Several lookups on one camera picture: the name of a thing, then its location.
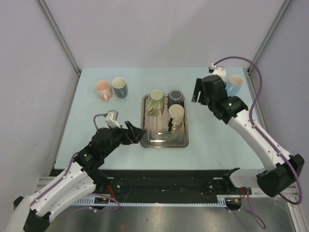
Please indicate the aluminium frame post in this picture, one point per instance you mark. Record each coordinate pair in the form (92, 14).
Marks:
(272, 29)
(46, 12)

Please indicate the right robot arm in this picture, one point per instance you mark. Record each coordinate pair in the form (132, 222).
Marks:
(280, 170)

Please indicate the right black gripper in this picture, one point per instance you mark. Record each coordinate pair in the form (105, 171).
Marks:
(198, 89)

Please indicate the black mug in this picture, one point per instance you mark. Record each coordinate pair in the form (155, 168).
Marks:
(175, 96)

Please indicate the light blue mug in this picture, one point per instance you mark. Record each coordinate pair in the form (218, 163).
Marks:
(233, 85)

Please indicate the dark teal mug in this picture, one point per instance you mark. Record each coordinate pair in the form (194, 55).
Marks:
(119, 85)

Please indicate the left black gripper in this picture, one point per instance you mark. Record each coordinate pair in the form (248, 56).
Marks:
(129, 137)

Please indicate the steel tray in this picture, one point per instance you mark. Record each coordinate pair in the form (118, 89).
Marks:
(157, 131)

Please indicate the green mug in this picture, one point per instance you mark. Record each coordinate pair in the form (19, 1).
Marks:
(156, 103)

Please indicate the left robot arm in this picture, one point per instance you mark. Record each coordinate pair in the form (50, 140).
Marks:
(82, 176)

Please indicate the right aluminium frame post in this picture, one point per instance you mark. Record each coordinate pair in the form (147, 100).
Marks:
(272, 29)

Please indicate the pink mug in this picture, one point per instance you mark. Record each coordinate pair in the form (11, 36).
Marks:
(103, 89)

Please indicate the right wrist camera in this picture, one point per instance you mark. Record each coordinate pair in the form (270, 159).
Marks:
(217, 70)

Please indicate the left aluminium frame post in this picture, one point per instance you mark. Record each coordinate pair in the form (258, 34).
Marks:
(46, 12)

